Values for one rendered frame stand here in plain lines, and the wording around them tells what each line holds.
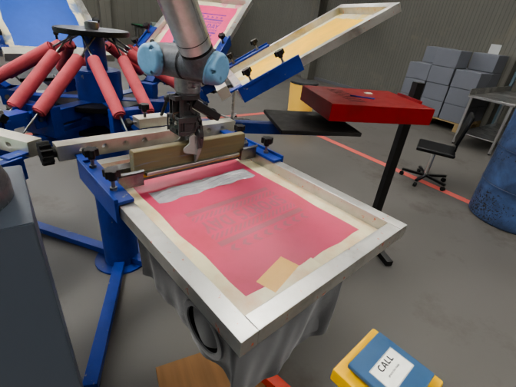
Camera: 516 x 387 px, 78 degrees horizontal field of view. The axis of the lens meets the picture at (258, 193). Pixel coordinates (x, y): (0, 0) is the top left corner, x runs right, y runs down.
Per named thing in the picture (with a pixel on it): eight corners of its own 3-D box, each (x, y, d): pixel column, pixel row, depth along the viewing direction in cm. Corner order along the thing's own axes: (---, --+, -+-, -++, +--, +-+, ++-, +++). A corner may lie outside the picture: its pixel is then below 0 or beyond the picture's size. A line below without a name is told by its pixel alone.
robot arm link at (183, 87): (191, 74, 95) (206, 80, 90) (191, 90, 97) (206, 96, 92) (169, 75, 91) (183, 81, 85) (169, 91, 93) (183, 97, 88)
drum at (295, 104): (278, 121, 518) (284, 78, 486) (297, 119, 542) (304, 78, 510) (296, 130, 489) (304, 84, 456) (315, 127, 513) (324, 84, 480)
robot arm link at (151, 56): (169, 45, 71) (199, 45, 80) (132, 39, 75) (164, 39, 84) (170, 82, 75) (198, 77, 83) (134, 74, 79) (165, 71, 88)
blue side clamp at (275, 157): (281, 173, 119) (283, 155, 115) (272, 176, 116) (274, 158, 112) (232, 147, 137) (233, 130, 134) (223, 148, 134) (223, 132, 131)
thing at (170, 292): (248, 379, 85) (262, 279, 68) (222, 401, 79) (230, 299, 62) (164, 279, 113) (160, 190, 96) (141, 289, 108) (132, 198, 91)
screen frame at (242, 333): (403, 236, 88) (407, 224, 86) (239, 358, 51) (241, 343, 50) (229, 143, 136) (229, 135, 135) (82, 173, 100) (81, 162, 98)
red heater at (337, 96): (383, 107, 216) (388, 88, 210) (428, 128, 177) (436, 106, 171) (299, 101, 202) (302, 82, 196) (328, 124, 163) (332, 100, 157)
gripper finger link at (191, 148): (181, 164, 99) (179, 135, 96) (197, 160, 103) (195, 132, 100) (186, 167, 97) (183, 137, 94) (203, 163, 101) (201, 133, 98)
